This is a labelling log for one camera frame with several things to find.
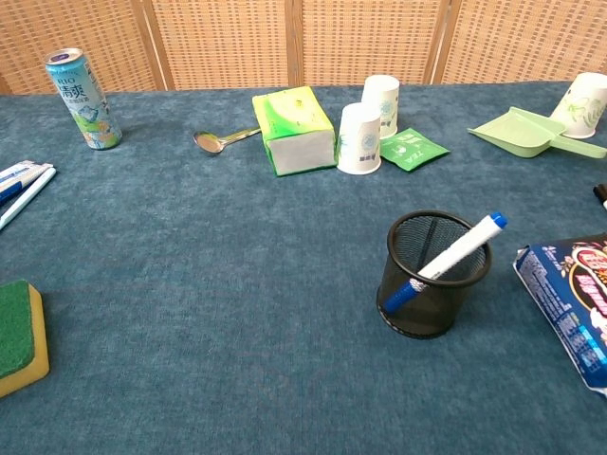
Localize black cup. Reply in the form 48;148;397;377
377;209;494;339

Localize blue white marker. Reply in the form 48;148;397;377
381;210;508;314

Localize white paper cup blue logo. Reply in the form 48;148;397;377
361;74;401;140
336;102;383;175

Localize green tissue pack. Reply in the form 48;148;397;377
251;85;338;178

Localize blue table cloth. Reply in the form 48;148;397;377
0;81;607;455

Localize metal spoon with golden bowl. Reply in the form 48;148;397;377
193;126;263;155

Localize green tea sachet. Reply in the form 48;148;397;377
378;127;451;173

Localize bamboo folding screen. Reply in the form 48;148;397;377
0;0;607;96

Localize light green dustpan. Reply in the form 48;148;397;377
467;106;607;160

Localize light blue drink can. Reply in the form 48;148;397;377
45;47;123;152

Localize dark blue pad pack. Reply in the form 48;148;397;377
512;234;607;399

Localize light blue toothbrush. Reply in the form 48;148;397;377
0;166;57;232

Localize blue white toothpaste tube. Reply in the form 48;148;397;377
0;159;54;205

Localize green yellow sponge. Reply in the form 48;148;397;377
0;279;51;398

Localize white paper cup leaf print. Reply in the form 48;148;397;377
549;71;607;139

